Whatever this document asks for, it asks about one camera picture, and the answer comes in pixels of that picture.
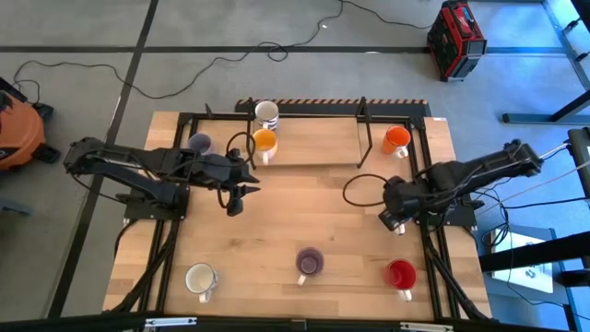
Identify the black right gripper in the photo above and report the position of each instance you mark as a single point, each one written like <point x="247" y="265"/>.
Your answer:
<point x="400" y="196"/>

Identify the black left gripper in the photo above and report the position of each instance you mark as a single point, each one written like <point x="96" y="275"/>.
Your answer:
<point x="219" y="170"/>

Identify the yellow and white mug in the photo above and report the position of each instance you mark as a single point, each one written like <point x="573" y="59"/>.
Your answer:
<point x="265" y="139"/>

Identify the red and white mug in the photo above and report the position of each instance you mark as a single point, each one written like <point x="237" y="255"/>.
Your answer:
<point x="400" y="274"/>

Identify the pale lavender grey mug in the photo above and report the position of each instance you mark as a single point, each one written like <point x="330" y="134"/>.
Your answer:
<point x="200" y="142"/>

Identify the blue white patterned mug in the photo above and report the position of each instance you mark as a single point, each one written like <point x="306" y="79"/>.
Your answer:
<point x="266" y="110"/>

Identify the orange and white mug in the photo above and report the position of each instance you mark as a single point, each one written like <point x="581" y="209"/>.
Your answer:
<point x="396" y="137"/>

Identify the purple and white striped mug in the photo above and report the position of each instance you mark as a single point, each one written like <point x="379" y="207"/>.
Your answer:
<point x="310" y="263"/>

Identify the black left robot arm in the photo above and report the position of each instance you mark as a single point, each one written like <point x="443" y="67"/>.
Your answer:
<point x="138" y="159"/>

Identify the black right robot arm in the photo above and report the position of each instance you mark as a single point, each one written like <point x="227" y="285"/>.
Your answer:
<point x="484" y="168"/>

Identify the cream white mug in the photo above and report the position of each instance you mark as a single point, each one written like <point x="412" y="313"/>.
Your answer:
<point x="199" y="278"/>

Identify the black orange striped floor strip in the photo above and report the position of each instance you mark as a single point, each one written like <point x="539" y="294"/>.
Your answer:
<point x="322" y="109"/>

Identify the white flat board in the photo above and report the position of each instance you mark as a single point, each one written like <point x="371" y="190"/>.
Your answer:
<point x="521" y="276"/>

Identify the black metal beam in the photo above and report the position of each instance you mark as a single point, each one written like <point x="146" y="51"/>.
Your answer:
<point x="530" y="252"/>

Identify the red black power box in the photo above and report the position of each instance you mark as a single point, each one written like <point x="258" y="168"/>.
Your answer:
<point x="454" y="41"/>

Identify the black overhead rig beam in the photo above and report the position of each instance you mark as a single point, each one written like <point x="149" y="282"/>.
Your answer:
<point x="69" y="325"/>

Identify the orange shop vacuum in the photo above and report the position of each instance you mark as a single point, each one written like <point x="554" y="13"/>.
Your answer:
<point x="18" y="133"/>

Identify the grey flat floor object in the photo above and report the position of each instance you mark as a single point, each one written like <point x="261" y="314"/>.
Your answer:
<point x="14" y="206"/>

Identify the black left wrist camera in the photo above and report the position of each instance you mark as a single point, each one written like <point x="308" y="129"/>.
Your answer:
<point x="235" y="208"/>

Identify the black metal shelf bracket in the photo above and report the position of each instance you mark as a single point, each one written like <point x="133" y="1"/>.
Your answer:
<point x="251" y="110"/>
<point x="363" y="147"/>

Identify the black aluminium table frame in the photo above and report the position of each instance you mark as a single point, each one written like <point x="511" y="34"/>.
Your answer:
<point x="420" y="152"/>

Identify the silver metal bracket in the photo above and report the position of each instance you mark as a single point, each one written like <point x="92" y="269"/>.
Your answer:
<point x="170" y="322"/>
<point x="426" y="327"/>

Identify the blue metal stand frame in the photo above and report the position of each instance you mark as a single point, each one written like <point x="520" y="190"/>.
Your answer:
<point x="525" y="118"/>

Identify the black metal post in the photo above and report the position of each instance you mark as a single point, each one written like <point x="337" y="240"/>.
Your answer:
<point x="581" y="157"/>

